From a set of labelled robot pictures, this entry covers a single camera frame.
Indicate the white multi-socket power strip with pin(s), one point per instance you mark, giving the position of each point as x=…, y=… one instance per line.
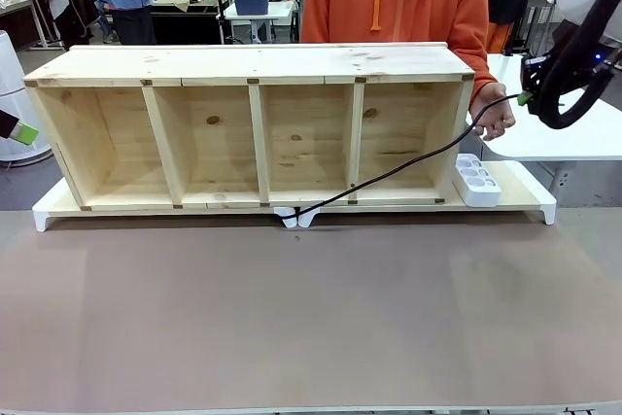
x=481, y=191

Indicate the white monitor riser wooden top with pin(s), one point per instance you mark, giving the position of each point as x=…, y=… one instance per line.
x=520, y=191
x=58, y=206

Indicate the person's left hand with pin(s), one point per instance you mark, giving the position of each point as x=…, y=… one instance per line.
x=495, y=121

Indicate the white side table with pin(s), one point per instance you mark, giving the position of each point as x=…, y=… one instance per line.
x=559, y=143

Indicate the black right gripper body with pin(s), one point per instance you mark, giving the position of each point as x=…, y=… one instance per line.
x=533, y=75

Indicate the light wooden four-compartment shelf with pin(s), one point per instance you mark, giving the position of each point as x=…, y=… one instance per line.
x=301, y=65

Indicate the person's left forearm orange sleeve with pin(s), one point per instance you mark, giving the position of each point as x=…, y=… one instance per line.
x=473, y=55

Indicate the grey background desk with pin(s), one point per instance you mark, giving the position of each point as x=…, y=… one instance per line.
x=19, y=9

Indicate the white background table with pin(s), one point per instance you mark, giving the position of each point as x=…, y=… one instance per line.
x=262, y=16

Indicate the blue plastic bin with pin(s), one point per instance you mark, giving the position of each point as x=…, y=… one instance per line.
x=252, y=2

